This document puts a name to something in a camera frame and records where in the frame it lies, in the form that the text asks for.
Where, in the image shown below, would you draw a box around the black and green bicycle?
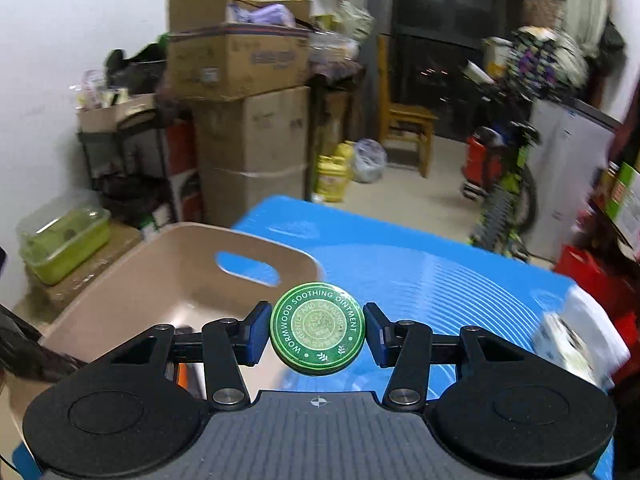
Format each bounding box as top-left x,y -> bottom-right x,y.
459,50 -> 542,262

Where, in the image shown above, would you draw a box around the red container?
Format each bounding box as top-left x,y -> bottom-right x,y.
461,131 -> 504,197

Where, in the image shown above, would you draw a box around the small open cardboard box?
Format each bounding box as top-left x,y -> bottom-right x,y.
76,92 -> 159,134

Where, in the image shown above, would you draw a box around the white tissue box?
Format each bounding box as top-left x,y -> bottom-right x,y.
531,287 -> 632,390

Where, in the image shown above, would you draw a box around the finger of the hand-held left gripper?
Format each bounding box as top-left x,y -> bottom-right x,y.
0,304 -> 87,377

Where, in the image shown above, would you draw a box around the white chest freezer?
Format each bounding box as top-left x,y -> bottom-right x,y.
525,97 -> 619,262

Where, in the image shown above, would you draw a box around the beige plastic basket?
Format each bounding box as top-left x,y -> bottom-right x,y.
5,222 -> 328,461

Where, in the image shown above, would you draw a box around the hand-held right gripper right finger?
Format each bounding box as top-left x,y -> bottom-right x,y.
363,302 -> 531,407

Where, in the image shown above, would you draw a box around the blue silicone mat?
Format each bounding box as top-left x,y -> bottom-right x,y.
12,195 -> 617,480

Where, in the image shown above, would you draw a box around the large cardboard box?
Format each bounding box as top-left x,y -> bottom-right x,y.
191,86 -> 312,174
199,162 -> 309,229

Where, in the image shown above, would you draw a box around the yellow plastic bottles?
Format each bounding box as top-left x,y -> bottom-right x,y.
314,141 -> 357,204

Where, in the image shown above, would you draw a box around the green and white carton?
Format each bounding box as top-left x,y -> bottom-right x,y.
606,160 -> 640,247

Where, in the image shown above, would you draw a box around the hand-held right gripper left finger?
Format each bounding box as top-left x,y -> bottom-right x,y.
100,301 -> 273,407

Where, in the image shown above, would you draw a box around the flat cardboard box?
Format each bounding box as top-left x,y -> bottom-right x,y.
25,222 -> 144,312

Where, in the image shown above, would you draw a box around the red paper bag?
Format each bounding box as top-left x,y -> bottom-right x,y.
554,244 -> 640,321

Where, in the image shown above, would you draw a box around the cluttered wooden side table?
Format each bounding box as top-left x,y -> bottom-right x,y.
310,59 -> 367,147

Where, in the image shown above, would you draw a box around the green lidded plastic container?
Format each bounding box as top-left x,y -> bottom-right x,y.
15,206 -> 112,286

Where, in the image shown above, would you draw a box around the black metal rack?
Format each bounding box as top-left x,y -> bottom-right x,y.
77,120 -> 177,227

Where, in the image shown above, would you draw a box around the floral cloth bundle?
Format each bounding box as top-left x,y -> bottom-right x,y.
504,25 -> 589,102

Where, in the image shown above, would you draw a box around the green round ointment tin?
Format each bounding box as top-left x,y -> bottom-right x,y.
270,281 -> 368,376

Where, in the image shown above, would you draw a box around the wooden chair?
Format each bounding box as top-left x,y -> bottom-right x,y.
377,35 -> 439,179

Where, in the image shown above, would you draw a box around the clear bag with purple contents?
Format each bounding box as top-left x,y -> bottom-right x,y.
352,137 -> 389,184

